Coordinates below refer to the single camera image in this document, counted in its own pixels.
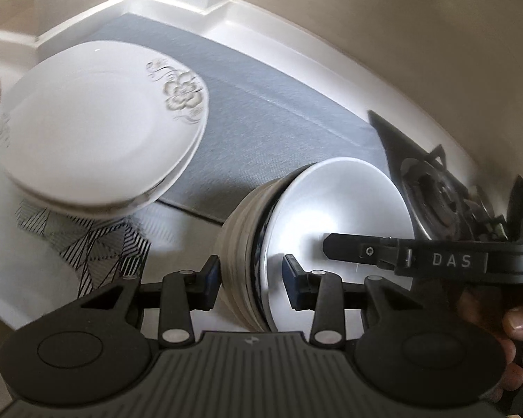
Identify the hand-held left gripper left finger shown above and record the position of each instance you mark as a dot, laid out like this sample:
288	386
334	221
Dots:
210	281

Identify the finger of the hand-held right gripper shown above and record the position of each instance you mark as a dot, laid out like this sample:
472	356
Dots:
348	248

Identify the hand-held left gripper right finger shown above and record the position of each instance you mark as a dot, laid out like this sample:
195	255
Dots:
290	281

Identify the cream bowls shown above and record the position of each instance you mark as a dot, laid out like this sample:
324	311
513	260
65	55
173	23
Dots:
237	252

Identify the white bowl blue pattern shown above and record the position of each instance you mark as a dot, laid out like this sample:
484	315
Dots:
331	200

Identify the square white floral plate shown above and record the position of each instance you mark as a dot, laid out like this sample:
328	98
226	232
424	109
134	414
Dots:
126	209

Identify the oval white floral plate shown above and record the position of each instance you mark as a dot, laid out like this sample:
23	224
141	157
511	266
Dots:
96	130

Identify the person's right hand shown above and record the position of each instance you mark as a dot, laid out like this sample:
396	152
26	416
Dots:
516	318

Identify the stove burner with pan support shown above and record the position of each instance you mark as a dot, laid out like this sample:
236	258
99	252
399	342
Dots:
440	196

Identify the black gas stove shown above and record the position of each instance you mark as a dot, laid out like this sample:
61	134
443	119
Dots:
392	139

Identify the grey mat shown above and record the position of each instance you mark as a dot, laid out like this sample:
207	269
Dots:
266	109

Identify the white printed cloth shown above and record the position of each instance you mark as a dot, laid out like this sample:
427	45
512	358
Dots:
35	270

